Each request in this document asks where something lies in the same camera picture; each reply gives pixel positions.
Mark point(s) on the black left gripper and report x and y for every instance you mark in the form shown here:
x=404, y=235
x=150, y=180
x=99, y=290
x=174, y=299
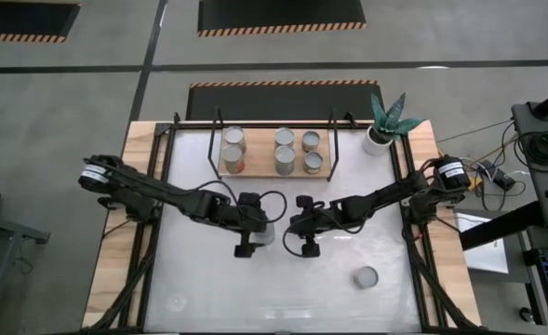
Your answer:
x=250, y=211

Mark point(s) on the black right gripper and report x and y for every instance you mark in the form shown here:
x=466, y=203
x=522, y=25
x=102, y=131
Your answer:
x=315, y=218

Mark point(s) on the blue cherries label can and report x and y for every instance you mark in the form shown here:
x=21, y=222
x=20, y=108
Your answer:
x=264, y=236

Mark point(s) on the orange and yellow can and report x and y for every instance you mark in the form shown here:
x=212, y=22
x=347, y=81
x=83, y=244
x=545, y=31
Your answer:
x=232, y=158

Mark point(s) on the blue peas label can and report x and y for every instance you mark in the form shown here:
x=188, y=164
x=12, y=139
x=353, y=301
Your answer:
x=365, y=277
x=284, y=159

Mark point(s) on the green polka-dot peas can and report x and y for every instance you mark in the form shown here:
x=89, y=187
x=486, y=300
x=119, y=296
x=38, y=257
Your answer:
x=313, y=162

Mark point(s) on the orange pineapple label can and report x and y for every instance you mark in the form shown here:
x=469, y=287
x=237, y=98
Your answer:
x=234, y=136

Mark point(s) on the yellow carrots label can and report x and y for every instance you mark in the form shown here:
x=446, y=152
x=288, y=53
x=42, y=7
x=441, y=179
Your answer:
x=284, y=136

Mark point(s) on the green sliced peaches can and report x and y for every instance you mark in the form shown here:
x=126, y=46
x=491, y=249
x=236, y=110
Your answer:
x=311, y=140

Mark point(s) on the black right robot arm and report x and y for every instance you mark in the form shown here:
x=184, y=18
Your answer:
x=380, y=197

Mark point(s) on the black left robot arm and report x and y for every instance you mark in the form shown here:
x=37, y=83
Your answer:
x=162, y=193

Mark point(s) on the potted succulent in white pot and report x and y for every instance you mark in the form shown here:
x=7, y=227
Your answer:
x=376, y=146

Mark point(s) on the black mat with hazard stripes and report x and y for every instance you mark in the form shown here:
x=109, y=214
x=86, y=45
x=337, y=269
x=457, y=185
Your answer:
x=278, y=102
x=22, y=18
x=278, y=11

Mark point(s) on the white paper sheet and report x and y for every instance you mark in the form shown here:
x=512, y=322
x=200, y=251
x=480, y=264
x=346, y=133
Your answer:
x=487, y=256

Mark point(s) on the black metal beam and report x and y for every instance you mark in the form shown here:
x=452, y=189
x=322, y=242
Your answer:
x=501, y=225

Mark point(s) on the black power adapter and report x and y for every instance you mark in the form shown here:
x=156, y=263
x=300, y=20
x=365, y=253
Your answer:
x=497, y=174

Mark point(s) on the grey metal desk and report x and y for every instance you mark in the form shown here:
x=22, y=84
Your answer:
x=4, y=223

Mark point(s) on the small black round knob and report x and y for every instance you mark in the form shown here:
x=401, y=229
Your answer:
x=527, y=314

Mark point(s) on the wooden shelf with black frame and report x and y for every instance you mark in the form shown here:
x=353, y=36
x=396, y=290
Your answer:
x=259, y=153

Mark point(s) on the black aluminium table frame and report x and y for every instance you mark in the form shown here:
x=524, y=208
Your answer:
x=194, y=124

